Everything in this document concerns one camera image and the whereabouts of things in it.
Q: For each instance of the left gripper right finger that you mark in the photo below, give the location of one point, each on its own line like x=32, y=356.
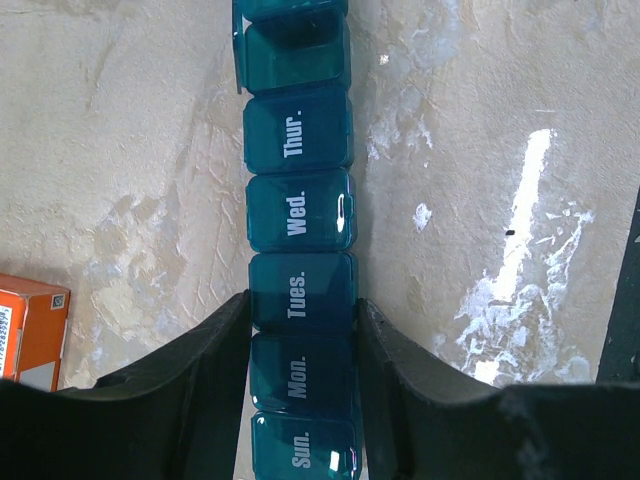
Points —
x=424, y=419

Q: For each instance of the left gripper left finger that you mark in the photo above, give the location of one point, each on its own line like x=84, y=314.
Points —
x=173, y=414

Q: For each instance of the teal weekly pill organizer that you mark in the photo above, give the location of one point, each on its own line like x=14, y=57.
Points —
x=293, y=59

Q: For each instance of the orange razor box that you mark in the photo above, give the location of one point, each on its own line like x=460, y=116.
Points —
x=33, y=330

